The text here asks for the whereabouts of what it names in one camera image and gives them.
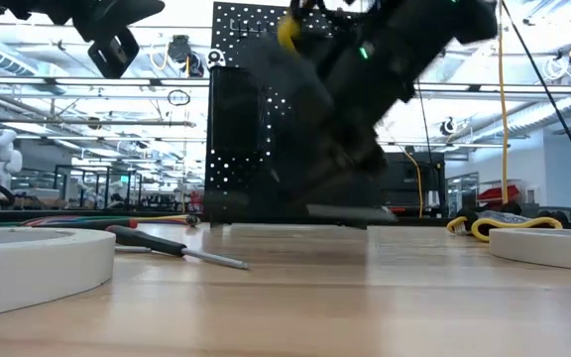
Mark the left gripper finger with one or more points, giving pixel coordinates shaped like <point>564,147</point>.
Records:
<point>137,10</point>

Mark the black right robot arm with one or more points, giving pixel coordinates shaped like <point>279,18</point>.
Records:
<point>414,39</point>

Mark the black perforated pegboard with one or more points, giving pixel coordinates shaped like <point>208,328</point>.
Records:
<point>238,183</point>

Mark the black pegboard bin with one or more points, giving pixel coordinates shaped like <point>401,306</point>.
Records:
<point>236,114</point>

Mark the black cabinet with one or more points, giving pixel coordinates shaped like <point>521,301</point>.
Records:
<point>399,188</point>

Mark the silver screwdriver rack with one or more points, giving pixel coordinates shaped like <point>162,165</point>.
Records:
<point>240,23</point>

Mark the red storage bin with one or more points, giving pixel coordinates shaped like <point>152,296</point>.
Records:
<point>498,193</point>

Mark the black slanted rig pole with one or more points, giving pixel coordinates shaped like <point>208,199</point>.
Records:
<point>553,101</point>

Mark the white masking tape roll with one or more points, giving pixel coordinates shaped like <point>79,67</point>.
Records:
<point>42,277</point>
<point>548,253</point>

